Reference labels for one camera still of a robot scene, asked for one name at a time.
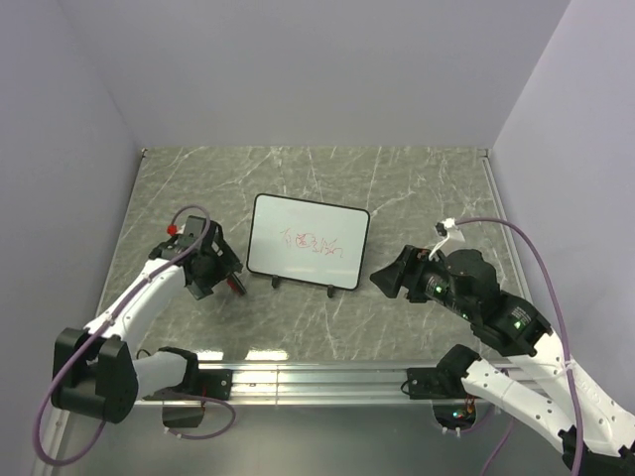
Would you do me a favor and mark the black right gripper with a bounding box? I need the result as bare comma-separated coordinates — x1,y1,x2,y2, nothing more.
368,242,474,318

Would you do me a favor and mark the small black-framed whiteboard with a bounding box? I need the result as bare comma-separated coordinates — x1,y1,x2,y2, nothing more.
246,193,370,291

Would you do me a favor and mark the red and black eraser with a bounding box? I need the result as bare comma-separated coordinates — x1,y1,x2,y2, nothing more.
226,279,239,293

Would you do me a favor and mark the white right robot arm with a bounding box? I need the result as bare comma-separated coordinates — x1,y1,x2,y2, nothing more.
370,245,634,475

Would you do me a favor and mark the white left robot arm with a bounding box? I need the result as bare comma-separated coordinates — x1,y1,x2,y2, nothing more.
50,215,246,423

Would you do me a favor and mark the aluminium front rail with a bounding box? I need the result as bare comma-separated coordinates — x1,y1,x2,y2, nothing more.
29,361,557,476

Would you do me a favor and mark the aluminium rail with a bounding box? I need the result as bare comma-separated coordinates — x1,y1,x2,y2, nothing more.
479,151,535,308
29,361,557,476

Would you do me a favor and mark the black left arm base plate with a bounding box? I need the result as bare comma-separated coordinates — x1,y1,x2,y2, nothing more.
192,369,233,401

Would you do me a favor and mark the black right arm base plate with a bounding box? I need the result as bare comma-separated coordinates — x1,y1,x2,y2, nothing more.
401,367,447,400

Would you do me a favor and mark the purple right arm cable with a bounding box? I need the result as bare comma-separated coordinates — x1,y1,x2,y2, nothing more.
455,216,584,476

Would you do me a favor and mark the aluminium right side rail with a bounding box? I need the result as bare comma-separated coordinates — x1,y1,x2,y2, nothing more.
479,151,535,308

